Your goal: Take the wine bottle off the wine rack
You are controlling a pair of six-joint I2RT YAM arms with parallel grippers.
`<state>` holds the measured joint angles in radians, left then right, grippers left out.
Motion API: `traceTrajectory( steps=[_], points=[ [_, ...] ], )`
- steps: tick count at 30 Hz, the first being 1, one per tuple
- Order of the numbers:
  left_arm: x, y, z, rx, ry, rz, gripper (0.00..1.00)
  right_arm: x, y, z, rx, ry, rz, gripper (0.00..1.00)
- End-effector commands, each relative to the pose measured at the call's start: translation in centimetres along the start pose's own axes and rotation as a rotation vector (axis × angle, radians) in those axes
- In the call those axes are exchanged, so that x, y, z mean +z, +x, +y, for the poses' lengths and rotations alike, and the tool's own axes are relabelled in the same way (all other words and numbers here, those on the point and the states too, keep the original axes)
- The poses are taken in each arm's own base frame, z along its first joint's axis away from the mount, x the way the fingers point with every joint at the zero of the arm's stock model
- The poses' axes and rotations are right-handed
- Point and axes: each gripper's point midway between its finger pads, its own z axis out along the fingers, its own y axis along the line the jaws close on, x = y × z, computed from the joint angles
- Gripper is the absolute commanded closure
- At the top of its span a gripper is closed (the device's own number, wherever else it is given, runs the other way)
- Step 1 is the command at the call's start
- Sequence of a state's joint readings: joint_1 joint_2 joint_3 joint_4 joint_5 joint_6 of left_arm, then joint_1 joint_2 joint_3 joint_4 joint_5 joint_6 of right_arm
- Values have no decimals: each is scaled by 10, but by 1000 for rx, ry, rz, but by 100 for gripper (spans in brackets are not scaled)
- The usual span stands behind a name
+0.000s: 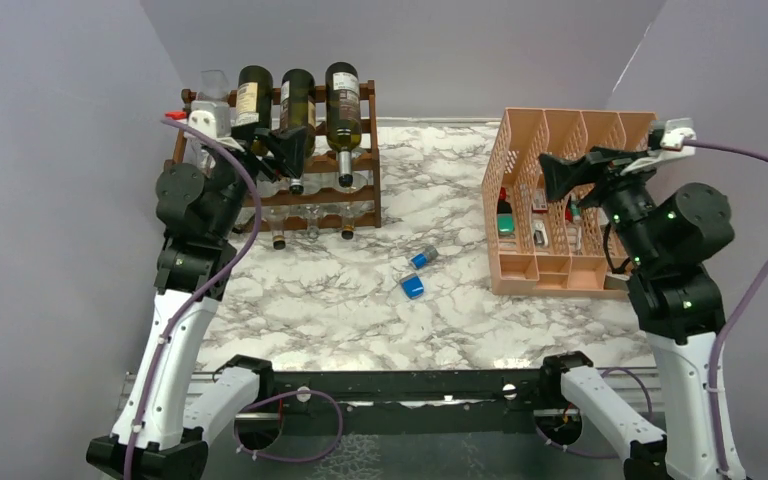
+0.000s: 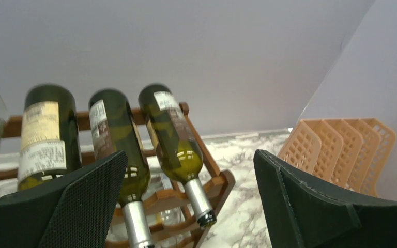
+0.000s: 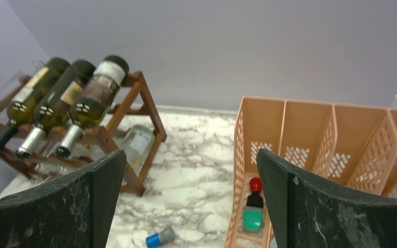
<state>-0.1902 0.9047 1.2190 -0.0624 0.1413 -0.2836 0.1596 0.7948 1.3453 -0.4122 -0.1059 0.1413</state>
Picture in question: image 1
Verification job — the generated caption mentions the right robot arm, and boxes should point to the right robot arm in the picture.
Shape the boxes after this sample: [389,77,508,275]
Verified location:
[536,147,746,479]

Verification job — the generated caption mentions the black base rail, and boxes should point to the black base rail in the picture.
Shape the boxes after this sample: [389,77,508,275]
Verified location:
[211,367,604,439]

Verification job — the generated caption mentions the clear bottle lower middle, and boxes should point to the clear bottle lower middle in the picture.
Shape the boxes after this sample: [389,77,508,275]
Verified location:
[304,204,321,240]

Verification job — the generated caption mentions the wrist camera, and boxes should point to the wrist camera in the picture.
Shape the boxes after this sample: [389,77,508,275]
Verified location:
[647,117,697,152]
[187,100,243,151]

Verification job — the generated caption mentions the clear glass bottle top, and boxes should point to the clear glass bottle top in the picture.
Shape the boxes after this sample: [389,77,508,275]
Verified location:
[188,69,233,177]

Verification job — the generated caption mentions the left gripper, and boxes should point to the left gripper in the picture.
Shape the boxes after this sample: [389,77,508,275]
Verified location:
[209,120,308,241]

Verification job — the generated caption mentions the green black red stamp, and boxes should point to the green black red stamp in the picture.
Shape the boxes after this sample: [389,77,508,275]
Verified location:
[496,187,515,238]

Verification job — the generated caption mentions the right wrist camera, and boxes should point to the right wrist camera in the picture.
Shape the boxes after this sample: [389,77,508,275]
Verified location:
[647,117,697,152]

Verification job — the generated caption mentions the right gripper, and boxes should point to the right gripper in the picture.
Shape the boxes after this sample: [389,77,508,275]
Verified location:
[538,144,661,267]

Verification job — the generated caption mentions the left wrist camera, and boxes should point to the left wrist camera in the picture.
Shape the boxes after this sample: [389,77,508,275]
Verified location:
[187,100,243,151]

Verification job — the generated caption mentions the peach plastic file organizer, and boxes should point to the peach plastic file organizer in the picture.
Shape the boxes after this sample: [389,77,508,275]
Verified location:
[481,107,658,298]

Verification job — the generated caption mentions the blue grey stamp cylinder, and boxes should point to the blue grey stamp cylinder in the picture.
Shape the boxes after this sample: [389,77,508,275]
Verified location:
[410,245,439,269]

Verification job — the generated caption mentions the green wine bottle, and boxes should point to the green wine bottle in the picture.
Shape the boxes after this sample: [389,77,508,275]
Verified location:
[325,62,362,188]
[279,68,316,168]
[235,65,273,129]

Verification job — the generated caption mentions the blue grey stamp cap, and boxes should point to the blue grey stamp cap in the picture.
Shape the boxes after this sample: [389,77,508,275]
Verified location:
[399,273,425,300]

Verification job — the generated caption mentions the wooden wine rack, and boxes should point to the wooden wine rack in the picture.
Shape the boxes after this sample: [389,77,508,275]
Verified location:
[163,80,382,230]

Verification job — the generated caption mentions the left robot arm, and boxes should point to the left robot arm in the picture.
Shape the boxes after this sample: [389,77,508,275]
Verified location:
[86,126,308,479]

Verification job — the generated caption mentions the clear bottle lower right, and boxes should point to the clear bottle lower right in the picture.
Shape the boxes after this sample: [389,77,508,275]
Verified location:
[339,202,357,240]

